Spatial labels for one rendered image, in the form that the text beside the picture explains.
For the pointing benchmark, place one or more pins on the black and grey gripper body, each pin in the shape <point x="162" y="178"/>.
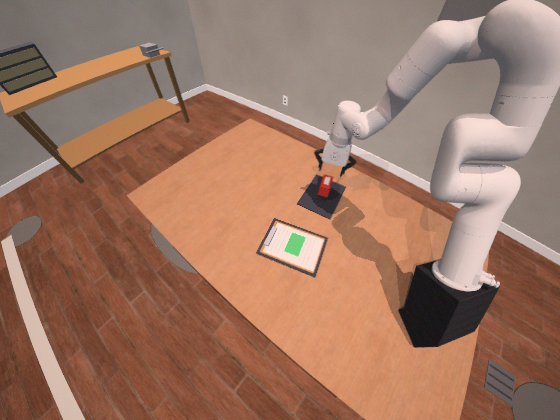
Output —
<point x="333" y="154"/>

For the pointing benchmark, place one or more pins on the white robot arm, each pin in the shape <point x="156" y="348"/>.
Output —
<point x="523" y="36"/>

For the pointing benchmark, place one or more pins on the dark red stamp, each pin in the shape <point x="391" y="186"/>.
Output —
<point x="324" y="187"/>

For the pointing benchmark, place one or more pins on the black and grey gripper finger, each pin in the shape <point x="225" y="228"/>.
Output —
<point x="317" y="152"/>
<point x="349" y="165"/>

